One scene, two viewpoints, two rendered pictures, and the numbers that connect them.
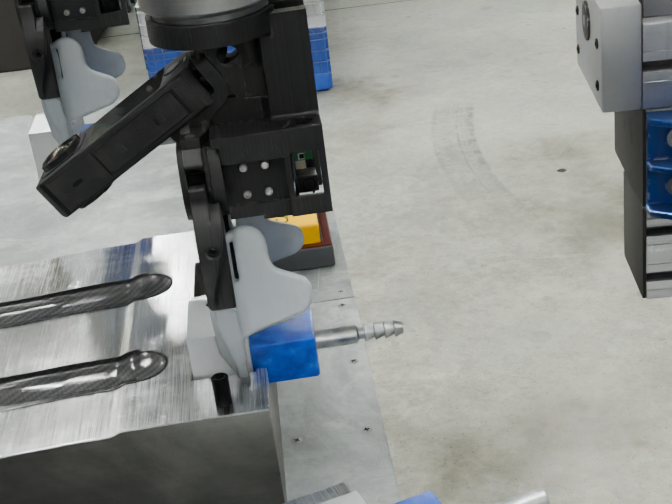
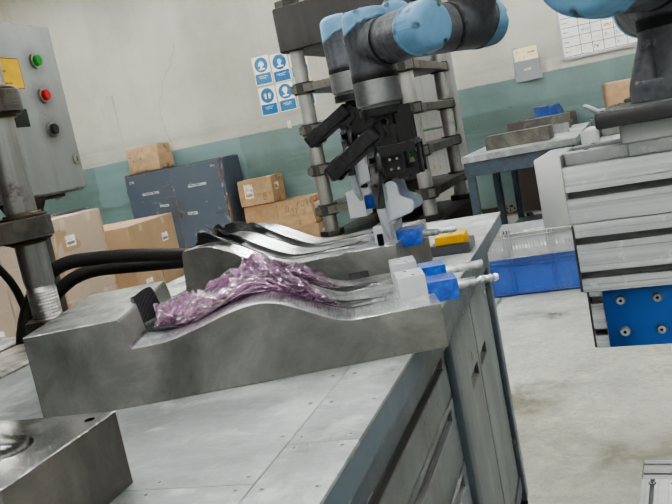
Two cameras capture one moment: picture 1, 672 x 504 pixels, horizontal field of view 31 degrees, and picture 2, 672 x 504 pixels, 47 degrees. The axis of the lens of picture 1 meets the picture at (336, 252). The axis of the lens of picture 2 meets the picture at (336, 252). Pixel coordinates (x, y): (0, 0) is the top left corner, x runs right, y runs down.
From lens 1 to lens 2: 0.68 m
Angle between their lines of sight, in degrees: 27
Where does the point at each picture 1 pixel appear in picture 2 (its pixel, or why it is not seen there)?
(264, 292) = (396, 204)
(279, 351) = (406, 233)
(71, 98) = (360, 176)
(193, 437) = (369, 255)
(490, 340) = (652, 401)
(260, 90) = (396, 133)
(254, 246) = (393, 187)
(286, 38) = (403, 113)
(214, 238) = (376, 180)
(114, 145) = (348, 153)
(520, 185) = not seen: outside the picture
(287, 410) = not seen: hidden behind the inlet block
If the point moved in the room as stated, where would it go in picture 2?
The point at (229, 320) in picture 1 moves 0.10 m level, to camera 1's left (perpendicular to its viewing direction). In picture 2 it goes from (383, 213) to (325, 222)
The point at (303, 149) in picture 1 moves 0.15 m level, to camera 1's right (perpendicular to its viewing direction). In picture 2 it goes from (407, 150) to (503, 132)
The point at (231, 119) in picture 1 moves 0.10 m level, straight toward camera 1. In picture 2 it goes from (386, 144) to (373, 147)
